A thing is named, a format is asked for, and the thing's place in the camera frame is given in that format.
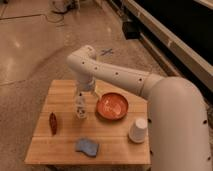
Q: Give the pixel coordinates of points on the white machine base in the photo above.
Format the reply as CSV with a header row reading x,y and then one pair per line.
x,y
61,6

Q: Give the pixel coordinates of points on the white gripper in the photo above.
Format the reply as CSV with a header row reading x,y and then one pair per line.
x,y
88,87

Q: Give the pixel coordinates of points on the clear plastic bottle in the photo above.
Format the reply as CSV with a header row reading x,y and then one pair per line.
x,y
80,106

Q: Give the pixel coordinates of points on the black box on floor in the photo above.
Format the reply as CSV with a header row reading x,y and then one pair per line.
x,y
130,30

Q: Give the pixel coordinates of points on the white paper cup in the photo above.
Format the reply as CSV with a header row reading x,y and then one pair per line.
x,y
138,130

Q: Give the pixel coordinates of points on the blue sponge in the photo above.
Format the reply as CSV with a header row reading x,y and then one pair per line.
x,y
87,146

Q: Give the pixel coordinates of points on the orange bowl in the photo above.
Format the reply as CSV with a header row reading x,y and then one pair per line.
x,y
112,106

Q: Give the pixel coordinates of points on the dark red chili pepper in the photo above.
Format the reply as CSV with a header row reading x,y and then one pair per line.
x,y
53,123

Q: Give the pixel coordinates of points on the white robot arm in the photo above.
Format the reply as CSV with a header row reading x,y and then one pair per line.
x,y
177,117

